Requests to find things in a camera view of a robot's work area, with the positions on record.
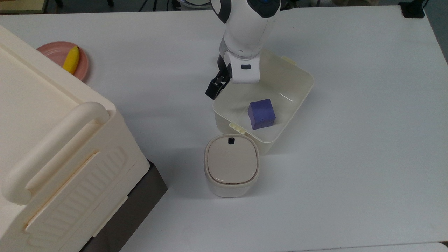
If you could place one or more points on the cream plastic storage cabinet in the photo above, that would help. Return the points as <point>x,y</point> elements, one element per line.
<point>52,147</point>

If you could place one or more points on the yellow banana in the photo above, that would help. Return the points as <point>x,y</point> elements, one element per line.
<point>71,60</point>

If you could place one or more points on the cream lidded trash bin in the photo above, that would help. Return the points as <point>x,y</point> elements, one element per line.
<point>231,164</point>

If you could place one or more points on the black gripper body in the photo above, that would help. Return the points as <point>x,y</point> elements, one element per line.
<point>222,64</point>

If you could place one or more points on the pink plate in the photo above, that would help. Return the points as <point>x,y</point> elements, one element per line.
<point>52,52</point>

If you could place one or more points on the purple cube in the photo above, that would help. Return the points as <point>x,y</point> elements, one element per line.
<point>261,113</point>

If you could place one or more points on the wooden brown desk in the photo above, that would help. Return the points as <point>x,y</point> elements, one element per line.
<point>21,5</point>

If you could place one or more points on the dark brown drawer unit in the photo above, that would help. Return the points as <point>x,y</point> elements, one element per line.
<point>136,210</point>

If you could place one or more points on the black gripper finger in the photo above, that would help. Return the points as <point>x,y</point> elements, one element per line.
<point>217,87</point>

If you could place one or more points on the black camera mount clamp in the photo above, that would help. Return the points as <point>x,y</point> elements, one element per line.
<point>413,9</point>

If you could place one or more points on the white plastic box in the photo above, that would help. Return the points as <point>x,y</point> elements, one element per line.
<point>290,87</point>

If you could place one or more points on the white black Franka robot arm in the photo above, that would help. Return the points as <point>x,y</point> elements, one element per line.
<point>246,28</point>

